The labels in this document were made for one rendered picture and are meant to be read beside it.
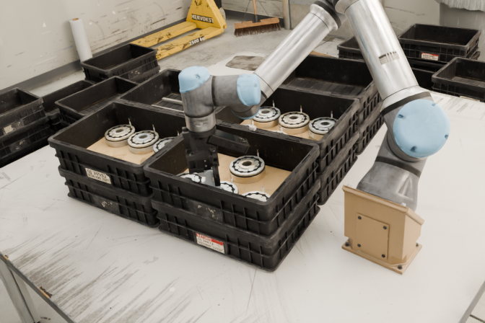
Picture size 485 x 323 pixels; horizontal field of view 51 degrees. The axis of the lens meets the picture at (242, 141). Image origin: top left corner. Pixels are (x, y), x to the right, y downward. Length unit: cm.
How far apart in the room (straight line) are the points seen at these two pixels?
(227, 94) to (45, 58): 372
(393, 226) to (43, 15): 396
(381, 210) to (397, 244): 10
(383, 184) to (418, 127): 18
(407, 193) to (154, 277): 68
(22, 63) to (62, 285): 344
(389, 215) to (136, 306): 66
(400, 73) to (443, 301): 54
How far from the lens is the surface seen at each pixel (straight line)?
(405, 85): 118
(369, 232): 131
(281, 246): 134
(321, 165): 146
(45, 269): 154
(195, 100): 121
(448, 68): 279
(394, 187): 124
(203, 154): 129
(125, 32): 522
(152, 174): 137
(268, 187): 141
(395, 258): 134
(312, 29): 135
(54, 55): 486
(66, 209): 174
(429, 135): 114
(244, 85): 119
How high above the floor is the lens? 166
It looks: 30 degrees down
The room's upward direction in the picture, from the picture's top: 7 degrees counter-clockwise
